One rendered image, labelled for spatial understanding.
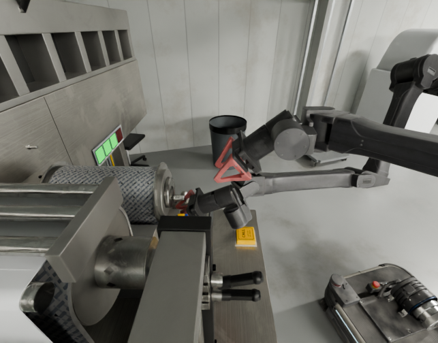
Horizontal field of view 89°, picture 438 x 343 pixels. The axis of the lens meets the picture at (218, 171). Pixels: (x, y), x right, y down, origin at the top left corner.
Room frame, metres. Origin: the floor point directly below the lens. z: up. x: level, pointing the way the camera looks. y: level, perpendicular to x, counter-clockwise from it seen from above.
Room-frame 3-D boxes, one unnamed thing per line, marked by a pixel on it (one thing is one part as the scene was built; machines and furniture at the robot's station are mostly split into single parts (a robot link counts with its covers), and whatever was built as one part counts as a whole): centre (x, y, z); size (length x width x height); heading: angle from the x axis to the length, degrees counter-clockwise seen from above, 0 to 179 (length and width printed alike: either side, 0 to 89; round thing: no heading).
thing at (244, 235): (0.58, -0.10, 0.91); 0.07 x 0.07 x 0.02; 89
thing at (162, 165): (0.43, 0.14, 1.25); 0.15 x 0.01 x 0.15; 179
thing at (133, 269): (0.18, 0.12, 1.33); 0.06 x 0.06 x 0.06; 89
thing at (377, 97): (3.25, -2.65, 0.78); 0.79 x 0.67 x 1.56; 105
